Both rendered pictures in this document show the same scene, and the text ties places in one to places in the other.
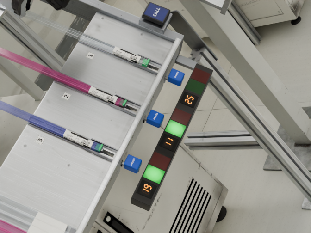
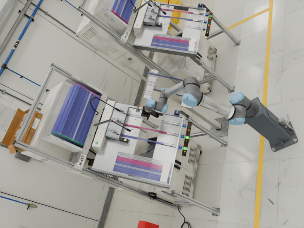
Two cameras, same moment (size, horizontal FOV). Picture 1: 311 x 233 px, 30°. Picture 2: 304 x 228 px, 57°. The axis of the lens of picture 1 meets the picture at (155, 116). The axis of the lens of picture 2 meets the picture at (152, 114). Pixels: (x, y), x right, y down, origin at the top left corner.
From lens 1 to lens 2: 147 cm
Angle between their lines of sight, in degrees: 2
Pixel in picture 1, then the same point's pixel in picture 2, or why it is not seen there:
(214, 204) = (198, 150)
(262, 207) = (211, 148)
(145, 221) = (182, 158)
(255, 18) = not seen: hidden behind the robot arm
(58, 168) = (165, 151)
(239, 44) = (196, 110)
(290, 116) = (213, 123)
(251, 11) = not seen: hidden behind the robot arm
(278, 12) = (204, 90)
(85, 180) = (171, 153)
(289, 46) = not seen: hidden behind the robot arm
